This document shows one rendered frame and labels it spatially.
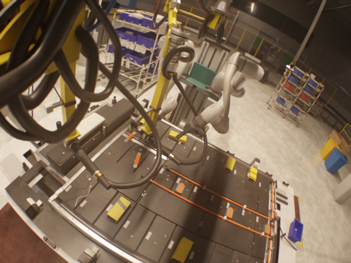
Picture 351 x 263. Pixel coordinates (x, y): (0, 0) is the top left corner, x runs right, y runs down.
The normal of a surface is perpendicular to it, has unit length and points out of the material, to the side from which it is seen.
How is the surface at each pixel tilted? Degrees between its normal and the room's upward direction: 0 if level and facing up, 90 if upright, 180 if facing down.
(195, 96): 90
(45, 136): 76
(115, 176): 0
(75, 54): 90
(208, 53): 90
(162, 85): 90
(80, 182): 0
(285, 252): 0
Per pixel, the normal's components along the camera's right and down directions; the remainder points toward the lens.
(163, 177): 0.31, -0.72
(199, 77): -0.46, 0.45
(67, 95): 0.76, 0.58
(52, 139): 0.96, 0.21
